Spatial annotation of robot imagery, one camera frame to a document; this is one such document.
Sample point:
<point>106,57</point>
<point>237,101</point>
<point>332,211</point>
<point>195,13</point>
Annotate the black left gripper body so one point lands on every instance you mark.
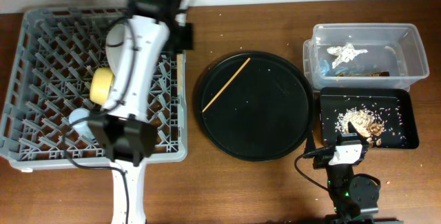
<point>186,43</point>

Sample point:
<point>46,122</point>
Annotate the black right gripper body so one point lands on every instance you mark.
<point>322,160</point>

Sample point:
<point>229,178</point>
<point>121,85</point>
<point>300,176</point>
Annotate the wooden chopstick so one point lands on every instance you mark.
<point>226,84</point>
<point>179,73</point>

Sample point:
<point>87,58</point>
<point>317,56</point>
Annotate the grey round plate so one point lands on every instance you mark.
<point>113,46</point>

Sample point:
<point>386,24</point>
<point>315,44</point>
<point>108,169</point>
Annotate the white napkin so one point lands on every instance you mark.
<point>344,54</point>

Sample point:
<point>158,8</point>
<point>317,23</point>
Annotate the yellow bowl with food scraps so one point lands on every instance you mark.
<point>102,81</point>

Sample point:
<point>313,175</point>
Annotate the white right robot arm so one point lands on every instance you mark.
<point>355,196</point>

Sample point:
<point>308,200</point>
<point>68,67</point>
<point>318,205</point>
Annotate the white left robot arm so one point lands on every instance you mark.
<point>121,128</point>

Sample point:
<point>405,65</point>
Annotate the clear plastic waste bin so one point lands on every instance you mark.
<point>393,47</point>

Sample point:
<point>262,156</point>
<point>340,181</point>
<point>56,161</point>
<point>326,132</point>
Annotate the grey plastic dishwasher rack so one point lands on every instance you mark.
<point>58,51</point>

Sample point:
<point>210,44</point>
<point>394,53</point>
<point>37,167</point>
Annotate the rice and food scraps pile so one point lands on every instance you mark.
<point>367,123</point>

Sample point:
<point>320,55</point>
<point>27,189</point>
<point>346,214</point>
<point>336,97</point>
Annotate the black rectangular bin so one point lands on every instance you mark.
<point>393,106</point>

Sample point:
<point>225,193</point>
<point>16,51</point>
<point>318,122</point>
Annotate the food scraps in clear bin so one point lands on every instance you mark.
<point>374,74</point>

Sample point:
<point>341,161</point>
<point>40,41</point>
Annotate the round black tray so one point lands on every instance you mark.
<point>264,114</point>

